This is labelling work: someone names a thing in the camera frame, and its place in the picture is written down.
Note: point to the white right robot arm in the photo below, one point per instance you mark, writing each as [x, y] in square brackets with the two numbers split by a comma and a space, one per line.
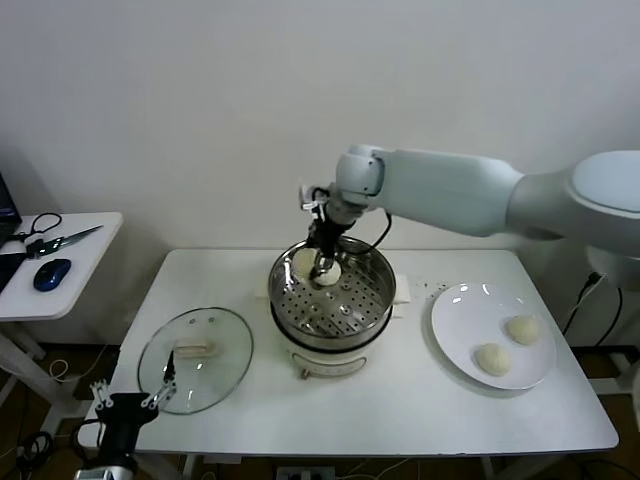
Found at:
[450, 190]

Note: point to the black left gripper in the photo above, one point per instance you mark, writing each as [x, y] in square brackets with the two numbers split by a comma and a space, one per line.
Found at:
[122, 425]

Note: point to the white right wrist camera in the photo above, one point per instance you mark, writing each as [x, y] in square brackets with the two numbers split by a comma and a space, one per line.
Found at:
[307, 197]

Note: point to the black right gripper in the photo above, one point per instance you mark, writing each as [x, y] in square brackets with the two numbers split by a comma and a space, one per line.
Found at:
[329, 235]

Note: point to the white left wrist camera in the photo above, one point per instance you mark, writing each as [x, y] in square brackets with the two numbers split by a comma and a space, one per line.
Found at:
[107, 474]

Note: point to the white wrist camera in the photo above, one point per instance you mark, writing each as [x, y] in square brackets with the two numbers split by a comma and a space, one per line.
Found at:
[307, 197]
[107, 474]

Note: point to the white steamed baozi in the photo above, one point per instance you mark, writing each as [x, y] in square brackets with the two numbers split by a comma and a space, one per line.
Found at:
[492, 359]
[523, 330]
[301, 262]
[332, 276]

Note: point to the white electric cooker base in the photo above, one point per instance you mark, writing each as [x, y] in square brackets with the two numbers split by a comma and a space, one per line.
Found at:
[325, 357]

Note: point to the oval glass lid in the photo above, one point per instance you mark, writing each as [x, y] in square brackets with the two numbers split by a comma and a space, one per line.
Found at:
[225, 350]

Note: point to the white round plate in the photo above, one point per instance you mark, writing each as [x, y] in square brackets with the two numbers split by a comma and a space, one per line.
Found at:
[460, 320]

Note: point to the small white side table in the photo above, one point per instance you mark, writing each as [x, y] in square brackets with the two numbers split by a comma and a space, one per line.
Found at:
[85, 270]

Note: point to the blue computer mouse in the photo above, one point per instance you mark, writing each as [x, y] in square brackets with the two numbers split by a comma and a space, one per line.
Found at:
[52, 275]

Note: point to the black laptop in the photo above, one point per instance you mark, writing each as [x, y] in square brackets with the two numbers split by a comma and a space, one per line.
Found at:
[7, 210]

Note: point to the perforated steel steamer basket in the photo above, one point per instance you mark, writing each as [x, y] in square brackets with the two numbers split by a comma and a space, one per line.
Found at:
[350, 310]

